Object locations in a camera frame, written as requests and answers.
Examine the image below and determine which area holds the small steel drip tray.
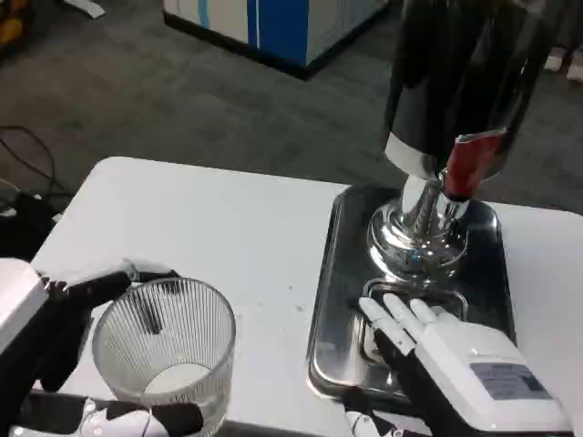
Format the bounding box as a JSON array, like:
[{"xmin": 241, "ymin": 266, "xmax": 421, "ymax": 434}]
[{"xmin": 362, "ymin": 277, "xmax": 471, "ymax": 365}]

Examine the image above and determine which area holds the large steel tray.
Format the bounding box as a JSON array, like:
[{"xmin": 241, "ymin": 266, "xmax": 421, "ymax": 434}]
[{"xmin": 307, "ymin": 184, "xmax": 518, "ymax": 402}]

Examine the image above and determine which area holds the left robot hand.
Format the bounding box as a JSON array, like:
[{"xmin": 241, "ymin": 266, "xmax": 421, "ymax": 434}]
[{"xmin": 0, "ymin": 257, "xmax": 206, "ymax": 437}]

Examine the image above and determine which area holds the red dispenser tap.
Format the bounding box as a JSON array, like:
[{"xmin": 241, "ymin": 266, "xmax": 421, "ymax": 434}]
[{"xmin": 439, "ymin": 128, "xmax": 509, "ymax": 204}]

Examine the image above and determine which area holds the clear ribbed glass cup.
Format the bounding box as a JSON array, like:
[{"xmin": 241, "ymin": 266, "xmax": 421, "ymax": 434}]
[{"xmin": 92, "ymin": 278, "xmax": 237, "ymax": 424}]

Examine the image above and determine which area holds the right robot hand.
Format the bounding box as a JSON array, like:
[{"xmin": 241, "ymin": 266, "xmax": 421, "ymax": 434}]
[{"xmin": 344, "ymin": 293, "xmax": 575, "ymax": 437}]

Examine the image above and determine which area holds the white and blue cabinet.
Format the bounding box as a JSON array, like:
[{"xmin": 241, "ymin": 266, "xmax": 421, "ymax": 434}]
[{"xmin": 162, "ymin": 0, "xmax": 394, "ymax": 82}]

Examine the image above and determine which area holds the black floor cable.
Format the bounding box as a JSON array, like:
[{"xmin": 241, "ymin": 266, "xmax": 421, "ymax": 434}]
[{"xmin": 0, "ymin": 124, "xmax": 56, "ymax": 201}]

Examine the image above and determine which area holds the black power strip bundle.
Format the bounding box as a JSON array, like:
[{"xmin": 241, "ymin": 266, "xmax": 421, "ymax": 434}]
[{"xmin": 0, "ymin": 189, "xmax": 65, "ymax": 263}]

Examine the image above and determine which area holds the white sheet on floor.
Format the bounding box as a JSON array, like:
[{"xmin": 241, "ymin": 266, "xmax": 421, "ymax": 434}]
[{"xmin": 62, "ymin": 0, "xmax": 107, "ymax": 22}]

